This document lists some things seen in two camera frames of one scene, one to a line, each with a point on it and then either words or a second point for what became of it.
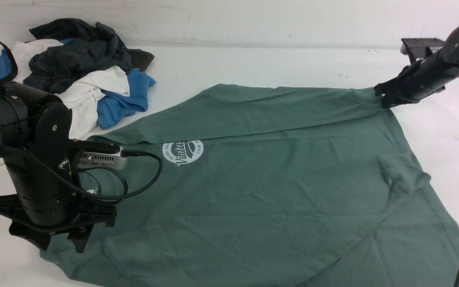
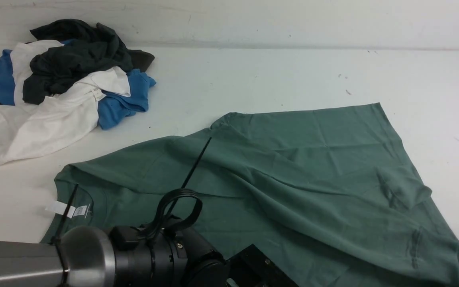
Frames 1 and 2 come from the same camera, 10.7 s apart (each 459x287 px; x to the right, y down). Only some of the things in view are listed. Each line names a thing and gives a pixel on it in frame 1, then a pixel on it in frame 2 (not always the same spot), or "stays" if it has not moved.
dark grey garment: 91,47 stays
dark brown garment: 140,59 stays
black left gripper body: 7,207 → 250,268
